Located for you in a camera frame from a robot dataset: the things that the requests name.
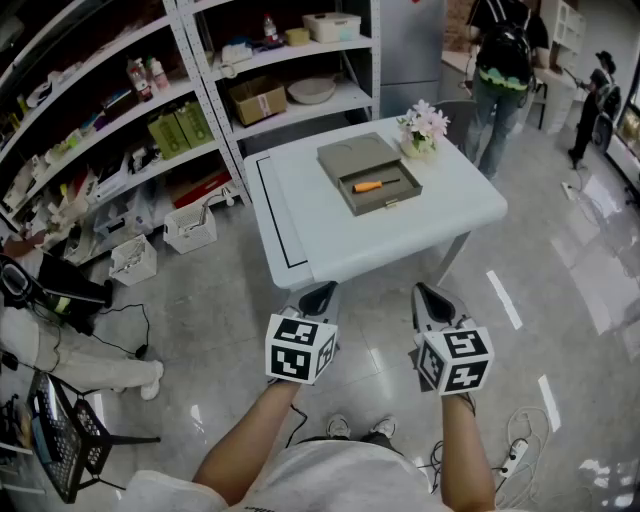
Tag white pink-label bottle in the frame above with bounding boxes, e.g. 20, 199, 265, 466
147, 55, 171, 92

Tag silver gooseneck lamp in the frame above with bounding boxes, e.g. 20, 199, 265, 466
199, 187, 235, 226

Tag silver refrigerator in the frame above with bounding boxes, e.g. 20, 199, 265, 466
372, 0, 447, 120

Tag white table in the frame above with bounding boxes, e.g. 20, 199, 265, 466
243, 117, 509, 291

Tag black mesh chair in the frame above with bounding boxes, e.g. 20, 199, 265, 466
27, 372, 161, 504

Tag red flat box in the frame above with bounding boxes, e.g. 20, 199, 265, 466
167, 169, 234, 210

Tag pink flowers in pot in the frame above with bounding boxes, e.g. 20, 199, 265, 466
397, 98, 451, 160

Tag green carton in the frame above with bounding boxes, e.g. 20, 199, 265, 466
174, 102, 215, 150
147, 112, 191, 161

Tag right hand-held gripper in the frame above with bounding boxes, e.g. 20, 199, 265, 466
410, 282, 496, 397

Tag grey chair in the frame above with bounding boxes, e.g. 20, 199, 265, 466
432, 98, 479, 151

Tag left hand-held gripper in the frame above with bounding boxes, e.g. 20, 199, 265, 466
264, 280, 343, 386

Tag brown cardboard box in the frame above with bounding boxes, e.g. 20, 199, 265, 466
228, 75, 289, 127

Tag red-label drink bottle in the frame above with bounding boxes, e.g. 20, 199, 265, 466
125, 58, 154, 103

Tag person's left forearm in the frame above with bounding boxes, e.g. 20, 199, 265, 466
192, 382, 301, 506

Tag person's grey t-shirt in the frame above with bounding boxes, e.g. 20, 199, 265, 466
117, 439, 441, 512

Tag person's left white shoe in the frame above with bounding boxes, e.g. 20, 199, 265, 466
326, 413, 351, 440

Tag person's right forearm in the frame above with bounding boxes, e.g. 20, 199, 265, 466
438, 392, 497, 512

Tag black floor cable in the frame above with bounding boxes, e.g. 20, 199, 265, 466
92, 302, 151, 360

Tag black equipment bag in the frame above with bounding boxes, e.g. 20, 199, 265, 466
0, 252, 114, 336

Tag white metal shelving unit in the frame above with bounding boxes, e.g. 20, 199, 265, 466
0, 0, 381, 266

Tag beige shallow bowl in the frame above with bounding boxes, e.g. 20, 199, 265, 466
287, 75, 337, 105

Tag grey drawer box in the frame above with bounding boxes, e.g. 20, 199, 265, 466
316, 131, 424, 218

